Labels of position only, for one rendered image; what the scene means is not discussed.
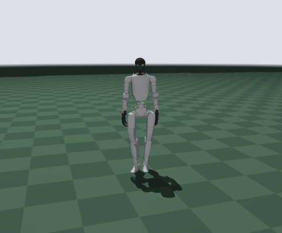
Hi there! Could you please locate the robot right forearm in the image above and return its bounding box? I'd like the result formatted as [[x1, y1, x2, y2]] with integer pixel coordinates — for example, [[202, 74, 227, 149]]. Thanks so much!
[[122, 96, 128, 113]]

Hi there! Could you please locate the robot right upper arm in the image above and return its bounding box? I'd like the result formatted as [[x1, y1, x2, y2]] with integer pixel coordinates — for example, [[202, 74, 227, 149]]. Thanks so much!
[[123, 76, 132, 99]]

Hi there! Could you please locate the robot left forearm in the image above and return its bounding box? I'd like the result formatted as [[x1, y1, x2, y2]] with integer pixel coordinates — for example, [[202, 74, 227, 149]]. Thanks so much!
[[152, 98, 159, 113]]

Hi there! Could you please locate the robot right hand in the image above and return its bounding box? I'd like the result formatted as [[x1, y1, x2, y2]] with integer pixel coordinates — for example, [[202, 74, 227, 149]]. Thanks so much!
[[122, 110, 127, 126]]

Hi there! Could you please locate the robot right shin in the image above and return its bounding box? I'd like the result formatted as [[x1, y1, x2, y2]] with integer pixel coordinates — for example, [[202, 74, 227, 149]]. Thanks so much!
[[131, 142, 139, 166]]

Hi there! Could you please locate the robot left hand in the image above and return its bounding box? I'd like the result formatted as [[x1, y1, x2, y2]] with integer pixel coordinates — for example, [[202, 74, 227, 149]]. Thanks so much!
[[155, 110, 159, 126]]

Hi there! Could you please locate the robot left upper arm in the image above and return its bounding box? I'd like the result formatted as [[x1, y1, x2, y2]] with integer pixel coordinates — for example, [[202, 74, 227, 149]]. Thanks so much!
[[149, 76, 159, 98]]

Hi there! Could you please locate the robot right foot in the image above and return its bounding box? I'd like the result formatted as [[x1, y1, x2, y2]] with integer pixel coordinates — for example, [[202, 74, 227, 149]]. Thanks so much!
[[131, 164, 141, 173]]

